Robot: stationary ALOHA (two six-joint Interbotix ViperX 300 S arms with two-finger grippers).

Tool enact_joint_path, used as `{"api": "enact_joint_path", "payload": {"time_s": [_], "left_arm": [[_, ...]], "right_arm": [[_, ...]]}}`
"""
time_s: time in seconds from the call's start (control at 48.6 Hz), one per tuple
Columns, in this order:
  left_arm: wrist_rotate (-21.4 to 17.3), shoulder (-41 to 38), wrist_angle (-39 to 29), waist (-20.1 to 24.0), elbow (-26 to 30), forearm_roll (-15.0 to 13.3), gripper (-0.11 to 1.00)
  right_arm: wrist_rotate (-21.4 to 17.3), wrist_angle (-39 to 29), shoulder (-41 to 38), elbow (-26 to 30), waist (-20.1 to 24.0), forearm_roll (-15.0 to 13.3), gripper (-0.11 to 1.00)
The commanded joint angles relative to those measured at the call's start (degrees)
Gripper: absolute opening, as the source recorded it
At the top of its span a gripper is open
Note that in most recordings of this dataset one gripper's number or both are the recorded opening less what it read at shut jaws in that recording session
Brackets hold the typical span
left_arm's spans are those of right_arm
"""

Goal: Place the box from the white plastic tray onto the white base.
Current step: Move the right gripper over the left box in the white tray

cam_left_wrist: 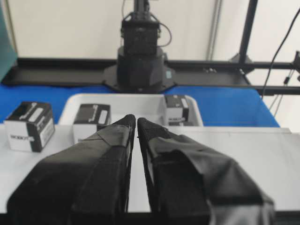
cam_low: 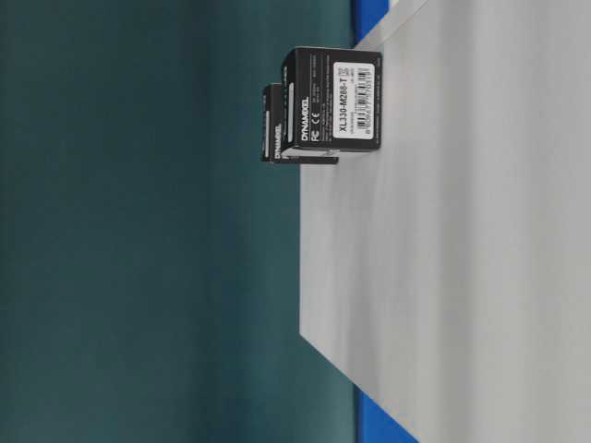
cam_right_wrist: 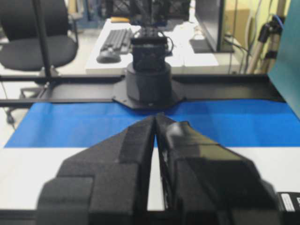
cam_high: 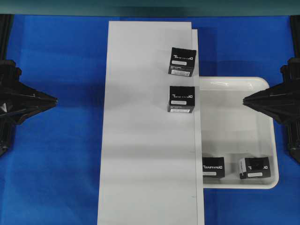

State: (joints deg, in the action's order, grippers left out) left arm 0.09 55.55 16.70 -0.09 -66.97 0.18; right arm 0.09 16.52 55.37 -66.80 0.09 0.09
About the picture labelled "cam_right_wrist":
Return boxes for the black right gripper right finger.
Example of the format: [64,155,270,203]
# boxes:
[156,114,279,225]

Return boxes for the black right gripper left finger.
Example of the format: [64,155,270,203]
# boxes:
[37,116,155,225]

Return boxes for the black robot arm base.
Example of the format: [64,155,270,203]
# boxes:
[112,0,186,110]

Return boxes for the blue table mat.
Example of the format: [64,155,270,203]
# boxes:
[6,99,300,148]

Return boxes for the black computer mouse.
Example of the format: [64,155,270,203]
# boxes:
[96,52,121,63]

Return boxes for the white desk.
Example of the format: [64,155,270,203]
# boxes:
[85,19,230,76]

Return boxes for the teal backdrop board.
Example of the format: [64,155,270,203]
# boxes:
[269,0,300,115]

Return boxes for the black keyboard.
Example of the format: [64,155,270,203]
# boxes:
[100,29,132,54]

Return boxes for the black office chair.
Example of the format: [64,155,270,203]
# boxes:
[0,0,78,71]

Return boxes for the black computer monitor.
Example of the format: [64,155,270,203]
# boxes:
[190,0,233,53]

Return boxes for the black vertical pole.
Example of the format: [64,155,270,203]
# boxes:
[31,0,59,78]

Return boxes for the black metal frame rail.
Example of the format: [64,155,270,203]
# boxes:
[0,74,283,108]

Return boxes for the camera tripod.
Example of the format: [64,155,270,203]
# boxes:
[246,14,288,74]

